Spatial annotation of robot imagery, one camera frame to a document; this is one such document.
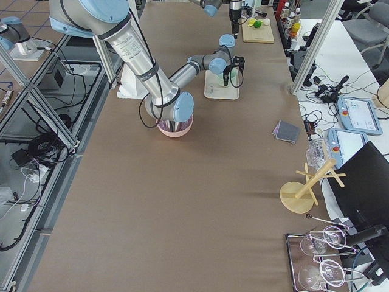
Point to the front lemon slice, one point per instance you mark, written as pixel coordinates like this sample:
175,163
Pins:
251,22

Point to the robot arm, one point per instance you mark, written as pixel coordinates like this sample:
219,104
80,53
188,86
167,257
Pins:
211,7
114,22

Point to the green bowl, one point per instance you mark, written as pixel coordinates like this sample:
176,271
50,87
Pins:
233,81

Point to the pink bowl with ice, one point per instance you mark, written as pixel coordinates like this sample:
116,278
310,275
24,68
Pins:
175,129

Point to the lower wine glass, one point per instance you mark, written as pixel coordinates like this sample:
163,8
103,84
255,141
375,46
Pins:
318,278

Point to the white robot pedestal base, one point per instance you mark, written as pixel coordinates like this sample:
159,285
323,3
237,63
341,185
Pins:
130,87

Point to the upper teach pendant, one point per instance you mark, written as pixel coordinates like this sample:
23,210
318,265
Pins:
359,115

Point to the upper wine glass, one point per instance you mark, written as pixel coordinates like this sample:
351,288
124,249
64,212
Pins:
317,242

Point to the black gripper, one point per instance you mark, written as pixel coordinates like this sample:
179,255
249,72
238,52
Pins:
227,75
234,12

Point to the wooden mug tree stand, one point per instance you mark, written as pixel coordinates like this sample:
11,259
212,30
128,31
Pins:
300,198

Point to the lower teach pendant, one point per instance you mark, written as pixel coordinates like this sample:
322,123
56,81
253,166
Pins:
343,144

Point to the cream rabbit tray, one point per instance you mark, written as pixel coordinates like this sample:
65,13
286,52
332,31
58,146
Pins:
213,91

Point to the clear glass mug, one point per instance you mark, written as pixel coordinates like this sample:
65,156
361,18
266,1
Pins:
317,153

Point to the aluminium frame post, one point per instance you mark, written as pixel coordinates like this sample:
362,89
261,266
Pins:
312,52

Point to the wine glass rack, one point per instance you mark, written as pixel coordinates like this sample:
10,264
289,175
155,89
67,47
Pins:
314,258

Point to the grey cleaning cloth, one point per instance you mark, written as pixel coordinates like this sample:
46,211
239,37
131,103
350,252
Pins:
285,131

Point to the teach pendant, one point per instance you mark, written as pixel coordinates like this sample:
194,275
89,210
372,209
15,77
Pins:
359,115
343,144

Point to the wooden cutting board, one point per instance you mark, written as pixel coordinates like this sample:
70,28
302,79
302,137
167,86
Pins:
262,35

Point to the green lime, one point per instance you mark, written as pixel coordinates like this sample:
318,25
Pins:
257,24

